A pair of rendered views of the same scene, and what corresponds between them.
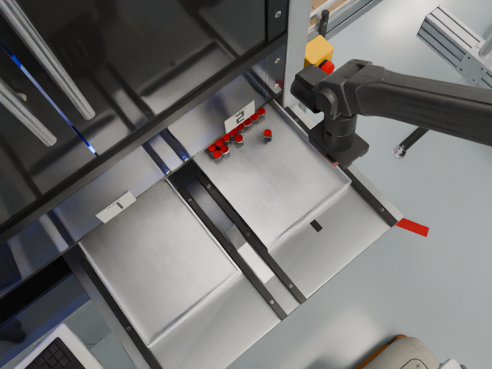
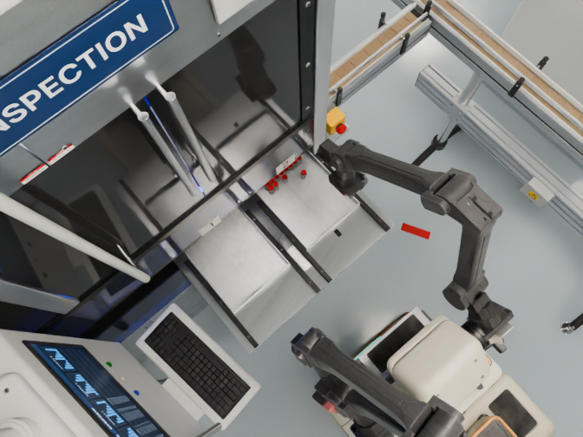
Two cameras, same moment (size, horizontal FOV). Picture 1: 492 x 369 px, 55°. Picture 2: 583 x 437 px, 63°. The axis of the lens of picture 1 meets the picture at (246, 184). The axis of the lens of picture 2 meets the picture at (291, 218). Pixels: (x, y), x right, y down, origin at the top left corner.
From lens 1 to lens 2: 0.63 m
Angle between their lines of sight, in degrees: 3
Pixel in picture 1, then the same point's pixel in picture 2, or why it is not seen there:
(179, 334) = (252, 304)
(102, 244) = (197, 251)
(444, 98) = (389, 167)
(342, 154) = (348, 190)
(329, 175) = (345, 198)
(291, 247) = (322, 247)
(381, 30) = (393, 73)
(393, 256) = (402, 255)
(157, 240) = (233, 246)
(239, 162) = (284, 192)
